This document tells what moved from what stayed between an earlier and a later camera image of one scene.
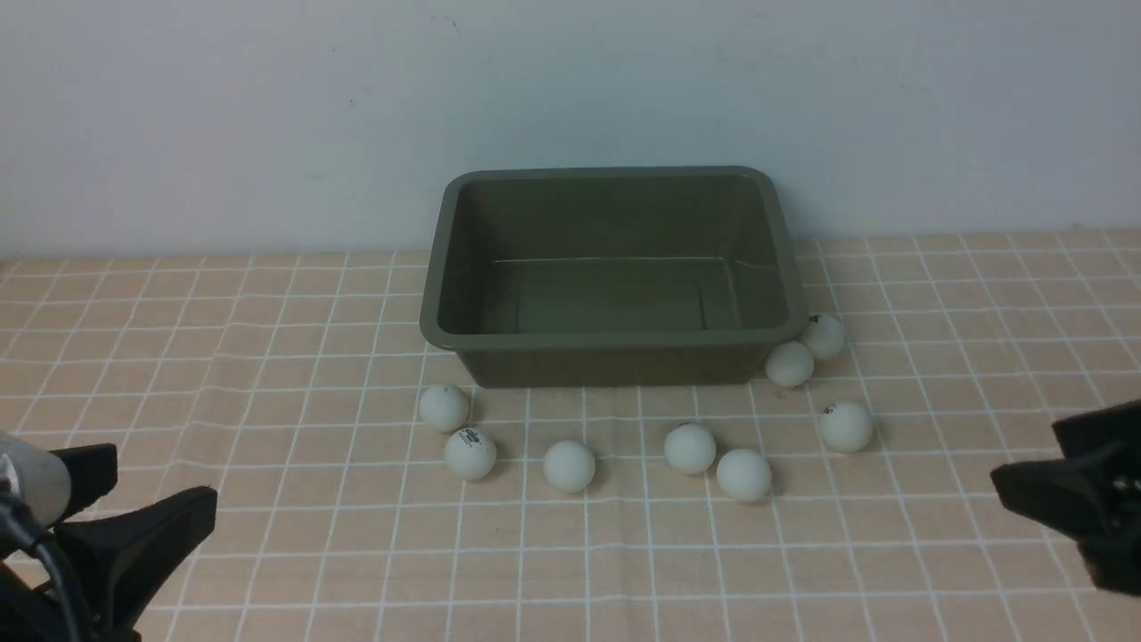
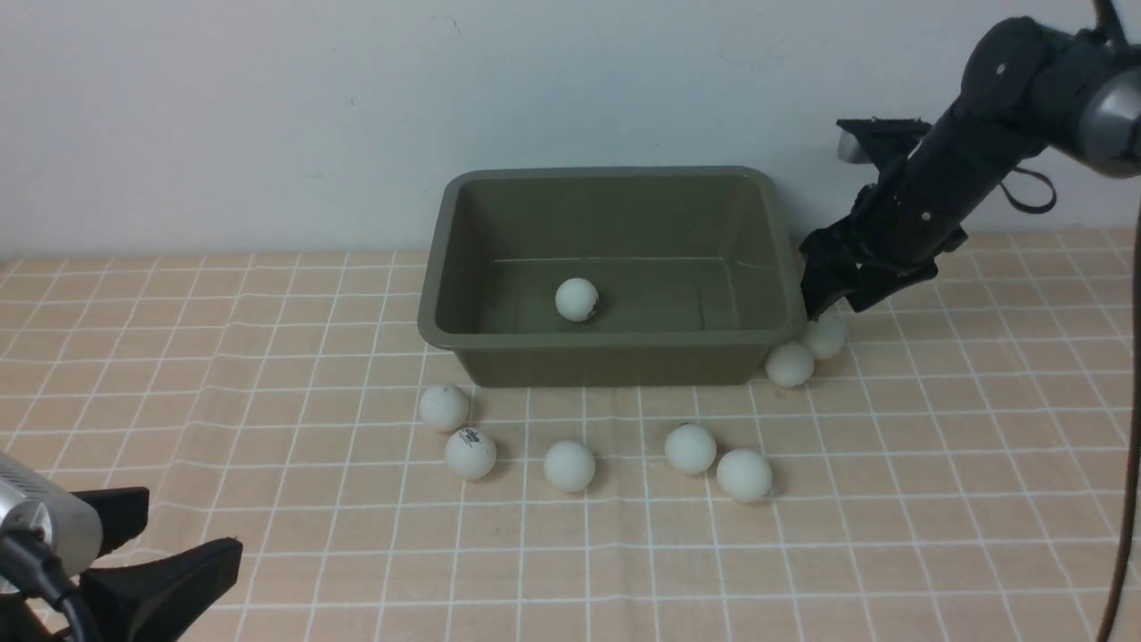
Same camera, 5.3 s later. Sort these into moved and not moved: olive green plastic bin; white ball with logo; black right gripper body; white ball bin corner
Moved: black right gripper body
Not moved: olive green plastic bin; white ball with logo; white ball bin corner
